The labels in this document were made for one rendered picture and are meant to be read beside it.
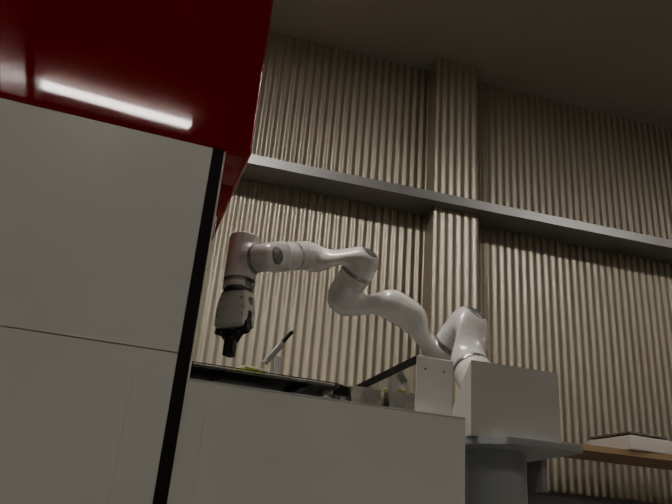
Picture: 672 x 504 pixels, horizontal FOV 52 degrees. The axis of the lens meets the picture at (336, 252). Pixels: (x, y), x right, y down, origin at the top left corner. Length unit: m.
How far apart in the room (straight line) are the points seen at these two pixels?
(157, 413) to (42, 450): 0.17
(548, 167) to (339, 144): 1.50
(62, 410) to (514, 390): 1.17
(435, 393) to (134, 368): 0.73
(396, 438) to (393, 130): 3.30
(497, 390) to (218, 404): 0.79
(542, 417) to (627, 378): 2.83
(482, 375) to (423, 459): 0.42
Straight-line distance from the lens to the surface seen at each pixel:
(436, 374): 1.62
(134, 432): 1.16
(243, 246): 1.82
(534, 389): 1.92
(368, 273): 2.12
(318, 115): 4.47
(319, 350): 3.86
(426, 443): 1.51
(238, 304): 1.78
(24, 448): 1.16
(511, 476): 1.88
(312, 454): 1.42
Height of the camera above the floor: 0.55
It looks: 23 degrees up
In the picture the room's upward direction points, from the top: 5 degrees clockwise
